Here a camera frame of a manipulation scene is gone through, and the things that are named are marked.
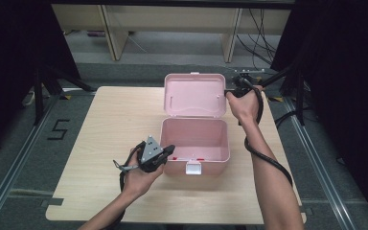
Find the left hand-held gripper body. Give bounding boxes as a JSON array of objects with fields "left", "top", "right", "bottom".
[{"left": 139, "top": 135, "right": 168, "bottom": 173}]

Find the beige wooden desk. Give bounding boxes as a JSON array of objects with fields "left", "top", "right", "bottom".
[{"left": 51, "top": 3, "right": 291, "bottom": 63}]

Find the pink storage box white handle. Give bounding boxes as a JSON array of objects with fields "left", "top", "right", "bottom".
[{"left": 159, "top": 72, "right": 231, "bottom": 176}]

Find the black metal stand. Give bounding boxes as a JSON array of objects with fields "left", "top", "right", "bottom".
[
  {"left": 260, "top": 60, "right": 309, "bottom": 127},
  {"left": 33, "top": 62, "right": 98, "bottom": 127}
]

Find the black curtain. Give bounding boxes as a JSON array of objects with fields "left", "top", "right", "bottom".
[
  {"left": 269, "top": 0, "right": 368, "bottom": 230},
  {"left": 0, "top": 0, "right": 81, "bottom": 161}
]

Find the left hand-held gripper black cable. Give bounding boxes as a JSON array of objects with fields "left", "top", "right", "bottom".
[{"left": 104, "top": 141, "right": 146, "bottom": 230}]

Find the aluminium floor rail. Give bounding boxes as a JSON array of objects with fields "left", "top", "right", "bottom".
[
  {"left": 0, "top": 94, "right": 61, "bottom": 230},
  {"left": 282, "top": 95, "right": 357, "bottom": 230}
]

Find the white floor cable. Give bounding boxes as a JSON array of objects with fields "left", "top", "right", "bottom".
[{"left": 21, "top": 90, "right": 36, "bottom": 107}]

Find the hand-held gripper black cable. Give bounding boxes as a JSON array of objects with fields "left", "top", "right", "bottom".
[
  {"left": 104, "top": 141, "right": 146, "bottom": 230},
  {"left": 241, "top": 75, "right": 294, "bottom": 188}
]

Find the person's right hand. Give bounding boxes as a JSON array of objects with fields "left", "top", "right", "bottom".
[{"left": 225, "top": 83, "right": 265, "bottom": 126}]

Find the bundle of black cables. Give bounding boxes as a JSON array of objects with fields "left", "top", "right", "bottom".
[{"left": 235, "top": 8, "right": 280, "bottom": 70}]

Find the right hand-held gripper black cable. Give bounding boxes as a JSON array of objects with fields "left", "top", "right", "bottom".
[{"left": 241, "top": 75, "right": 294, "bottom": 188}]

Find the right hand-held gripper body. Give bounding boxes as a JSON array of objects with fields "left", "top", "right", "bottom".
[{"left": 232, "top": 67, "right": 266, "bottom": 98}]

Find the person's left hand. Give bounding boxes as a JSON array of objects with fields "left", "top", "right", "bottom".
[{"left": 121, "top": 148, "right": 165, "bottom": 200}]

